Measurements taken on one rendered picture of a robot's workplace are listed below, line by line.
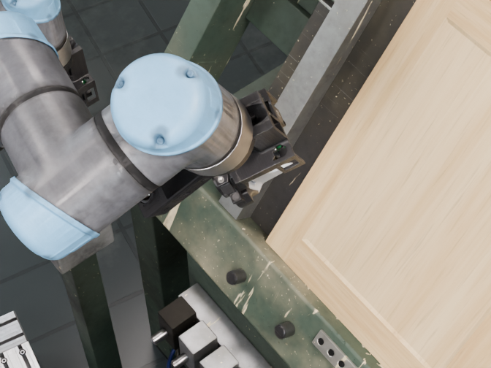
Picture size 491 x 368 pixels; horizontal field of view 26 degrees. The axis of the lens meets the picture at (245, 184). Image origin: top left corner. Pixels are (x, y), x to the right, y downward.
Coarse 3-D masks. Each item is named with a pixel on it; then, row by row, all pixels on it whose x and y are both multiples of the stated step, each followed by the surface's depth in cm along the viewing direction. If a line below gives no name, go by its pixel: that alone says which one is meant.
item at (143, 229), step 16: (256, 80) 217; (272, 80) 217; (240, 96) 215; (144, 224) 217; (160, 224) 213; (144, 240) 224; (160, 240) 218; (176, 240) 223; (144, 256) 231; (160, 256) 223; (176, 256) 228; (144, 272) 239; (160, 272) 228; (176, 272) 233; (144, 288) 247; (160, 288) 235; (176, 288) 238; (160, 304) 243
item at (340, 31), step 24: (336, 0) 167; (360, 0) 164; (336, 24) 167; (360, 24) 167; (312, 48) 171; (336, 48) 168; (312, 72) 171; (336, 72) 172; (288, 96) 175; (312, 96) 173; (288, 120) 175; (264, 192) 185; (240, 216) 185
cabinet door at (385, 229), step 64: (448, 0) 157; (384, 64) 165; (448, 64) 158; (384, 128) 166; (448, 128) 159; (320, 192) 175; (384, 192) 168; (448, 192) 160; (320, 256) 177; (384, 256) 169; (448, 256) 162; (384, 320) 170; (448, 320) 163
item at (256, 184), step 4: (284, 164) 106; (288, 164) 106; (268, 172) 105; (272, 172) 106; (276, 172) 107; (280, 172) 108; (260, 176) 105; (264, 176) 106; (268, 176) 107; (272, 176) 108; (252, 180) 105; (256, 180) 106; (260, 180) 107; (264, 180) 108; (252, 184) 106; (256, 184) 107; (260, 184) 109; (252, 188) 105; (256, 188) 107; (260, 188) 109
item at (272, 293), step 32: (192, 224) 190; (224, 224) 185; (256, 224) 187; (192, 256) 191; (224, 256) 186; (256, 256) 181; (224, 288) 187; (256, 288) 182; (288, 288) 178; (256, 320) 183; (288, 320) 178; (320, 320) 174; (288, 352) 179; (320, 352) 175; (352, 352) 171
